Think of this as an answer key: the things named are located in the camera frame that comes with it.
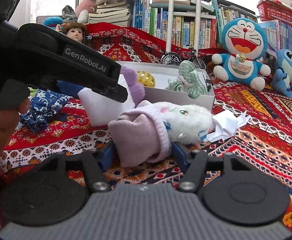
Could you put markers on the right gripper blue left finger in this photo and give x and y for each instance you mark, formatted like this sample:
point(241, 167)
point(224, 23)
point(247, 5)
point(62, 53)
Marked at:
point(104, 156)

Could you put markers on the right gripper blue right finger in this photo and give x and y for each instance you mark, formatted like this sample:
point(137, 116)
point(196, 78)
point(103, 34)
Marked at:
point(182, 155)

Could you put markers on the white fluffy plush cat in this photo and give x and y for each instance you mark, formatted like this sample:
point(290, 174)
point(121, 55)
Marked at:
point(187, 124)

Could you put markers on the lilac knit sock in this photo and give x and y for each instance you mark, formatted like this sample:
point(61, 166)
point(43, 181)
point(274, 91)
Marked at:
point(140, 134)

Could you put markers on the white foam block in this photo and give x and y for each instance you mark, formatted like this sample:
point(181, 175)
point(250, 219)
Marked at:
point(101, 110)

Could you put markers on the white paper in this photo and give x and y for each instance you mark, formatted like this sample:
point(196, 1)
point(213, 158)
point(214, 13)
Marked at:
point(225, 125)

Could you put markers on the blue floral cloth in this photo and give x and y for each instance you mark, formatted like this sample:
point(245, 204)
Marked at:
point(44, 107)

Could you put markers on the green checkered cloth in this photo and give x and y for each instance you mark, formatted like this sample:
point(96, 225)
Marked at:
point(189, 81)

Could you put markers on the purple plush monster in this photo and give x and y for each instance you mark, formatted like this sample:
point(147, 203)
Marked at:
point(136, 89)

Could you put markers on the green pink scrunchie bow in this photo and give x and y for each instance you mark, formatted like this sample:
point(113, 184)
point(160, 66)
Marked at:
point(33, 91)

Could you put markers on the blue white whale plush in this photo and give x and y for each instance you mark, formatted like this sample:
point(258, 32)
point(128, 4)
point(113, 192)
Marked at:
point(53, 21)

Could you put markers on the brown haired baby doll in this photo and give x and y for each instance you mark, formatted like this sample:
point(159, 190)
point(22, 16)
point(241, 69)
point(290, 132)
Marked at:
point(76, 31)

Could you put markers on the grey cloth bundle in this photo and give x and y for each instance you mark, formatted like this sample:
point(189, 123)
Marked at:
point(68, 15)

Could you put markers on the white cardboard box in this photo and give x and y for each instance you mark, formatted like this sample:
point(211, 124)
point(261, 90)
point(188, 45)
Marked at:
point(162, 73)

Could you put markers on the pink bunny plush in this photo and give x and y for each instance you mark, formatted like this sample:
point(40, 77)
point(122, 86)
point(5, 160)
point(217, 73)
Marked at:
point(85, 8)

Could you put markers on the red patterned blanket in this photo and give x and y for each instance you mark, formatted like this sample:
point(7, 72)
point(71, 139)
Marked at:
point(265, 141)

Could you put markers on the black miniature bicycle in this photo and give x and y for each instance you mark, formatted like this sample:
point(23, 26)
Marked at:
point(176, 58)

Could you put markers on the stack of grey books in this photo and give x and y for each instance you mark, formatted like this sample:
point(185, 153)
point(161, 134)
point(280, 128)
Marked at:
point(117, 12)

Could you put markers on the Doraemon plush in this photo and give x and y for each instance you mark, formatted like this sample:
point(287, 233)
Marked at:
point(245, 43)

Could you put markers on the row of upright books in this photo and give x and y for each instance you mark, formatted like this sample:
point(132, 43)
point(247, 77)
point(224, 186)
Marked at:
point(152, 18)

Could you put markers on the Stitch plush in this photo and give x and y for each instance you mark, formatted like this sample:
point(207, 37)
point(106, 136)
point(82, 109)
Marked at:
point(282, 78)

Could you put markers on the red plastic basket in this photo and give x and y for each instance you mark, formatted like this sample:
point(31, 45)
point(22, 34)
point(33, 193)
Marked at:
point(274, 10)

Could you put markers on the white pipe frame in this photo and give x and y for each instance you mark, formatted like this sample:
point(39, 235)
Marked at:
point(197, 17)

